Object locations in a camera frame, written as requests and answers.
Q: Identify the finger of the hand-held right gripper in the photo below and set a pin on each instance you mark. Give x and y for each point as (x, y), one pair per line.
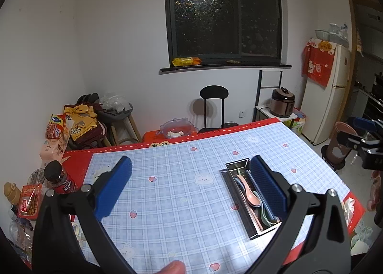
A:
(363, 126)
(351, 139)

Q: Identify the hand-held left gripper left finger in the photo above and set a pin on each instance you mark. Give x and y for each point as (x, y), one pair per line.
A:
(115, 185)

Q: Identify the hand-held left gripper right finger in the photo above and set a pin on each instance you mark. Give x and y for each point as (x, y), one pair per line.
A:
(267, 185)

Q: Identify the pink spoon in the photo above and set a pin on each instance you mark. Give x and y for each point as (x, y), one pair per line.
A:
(250, 194)

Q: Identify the blue spoon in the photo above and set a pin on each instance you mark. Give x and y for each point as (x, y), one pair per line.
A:
(239, 185)

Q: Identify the green spoon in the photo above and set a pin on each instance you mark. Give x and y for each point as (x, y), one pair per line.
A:
(263, 217)

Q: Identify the perforated metal utensil tray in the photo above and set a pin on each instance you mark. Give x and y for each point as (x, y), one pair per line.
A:
(233, 169)

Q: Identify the person's right hand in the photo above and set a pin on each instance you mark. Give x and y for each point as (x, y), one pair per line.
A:
(377, 193)

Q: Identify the person's left hand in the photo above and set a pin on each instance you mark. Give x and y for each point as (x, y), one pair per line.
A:
(172, 268)

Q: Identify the black oven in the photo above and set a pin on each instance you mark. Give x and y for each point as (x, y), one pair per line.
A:
(372, 109)

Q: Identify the black folding stool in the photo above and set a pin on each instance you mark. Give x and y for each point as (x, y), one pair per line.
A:
(332, 163)

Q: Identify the cream refrigerator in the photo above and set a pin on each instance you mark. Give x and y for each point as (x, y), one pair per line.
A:
(326, 106)

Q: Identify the dark jar with black lid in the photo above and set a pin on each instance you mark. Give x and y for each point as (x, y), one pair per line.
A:
(61, 179)

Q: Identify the dark red bag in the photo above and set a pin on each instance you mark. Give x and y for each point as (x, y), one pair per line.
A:
(89, 138)

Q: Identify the green packet bag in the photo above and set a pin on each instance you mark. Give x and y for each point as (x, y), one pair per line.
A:
(299, 124)

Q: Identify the wooden stool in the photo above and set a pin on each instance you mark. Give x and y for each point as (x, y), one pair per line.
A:
(125, 124)

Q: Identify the pink packet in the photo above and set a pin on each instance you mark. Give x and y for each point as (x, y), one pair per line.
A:
(52, 150)

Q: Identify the white side table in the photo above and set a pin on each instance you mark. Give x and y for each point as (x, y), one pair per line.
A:
(263, 111)

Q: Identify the red printed cloth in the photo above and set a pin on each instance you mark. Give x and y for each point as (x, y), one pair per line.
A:
(317, 64)

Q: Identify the brown rice cooker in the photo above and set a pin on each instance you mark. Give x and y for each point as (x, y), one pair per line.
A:
(282, 103)

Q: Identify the clear plastic bag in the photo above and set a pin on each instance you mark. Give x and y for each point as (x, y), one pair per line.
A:
(112, 103)

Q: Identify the colourful snack bag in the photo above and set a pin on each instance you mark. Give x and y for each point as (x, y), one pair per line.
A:
(56, 126)

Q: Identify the clear plastic bowl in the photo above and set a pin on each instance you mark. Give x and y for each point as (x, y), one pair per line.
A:
(179, 129)

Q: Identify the red snack box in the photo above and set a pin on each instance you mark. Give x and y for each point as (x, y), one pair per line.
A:
(30, 202)

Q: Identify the dark clothes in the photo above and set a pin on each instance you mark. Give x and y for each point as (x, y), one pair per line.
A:
(88, 99)

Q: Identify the crumpled plastic bags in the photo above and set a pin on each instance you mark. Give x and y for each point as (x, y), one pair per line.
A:
(339, 34)

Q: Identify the pale bowl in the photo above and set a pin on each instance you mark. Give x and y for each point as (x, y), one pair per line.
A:
(321, 34)

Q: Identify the yellow lidded cup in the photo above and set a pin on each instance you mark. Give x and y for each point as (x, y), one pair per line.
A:
(12, 193)

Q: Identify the black metal rack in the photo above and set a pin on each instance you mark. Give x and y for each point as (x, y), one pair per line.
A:
(260, 82)

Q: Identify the black round stool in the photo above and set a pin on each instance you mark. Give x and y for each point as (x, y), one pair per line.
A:
(214, 93)

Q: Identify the black window sill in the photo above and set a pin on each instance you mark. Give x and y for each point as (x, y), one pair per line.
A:
(224, 68)

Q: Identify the small dark dish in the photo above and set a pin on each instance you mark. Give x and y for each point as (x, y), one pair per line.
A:
(233, 62)

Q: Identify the yellow snack packet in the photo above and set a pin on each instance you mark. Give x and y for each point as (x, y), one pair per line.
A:
(186, 62)

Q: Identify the dark window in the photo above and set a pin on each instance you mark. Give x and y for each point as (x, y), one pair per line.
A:
(224, 10)

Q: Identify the white wall outlet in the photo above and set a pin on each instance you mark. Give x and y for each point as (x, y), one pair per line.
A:
(242, 113)

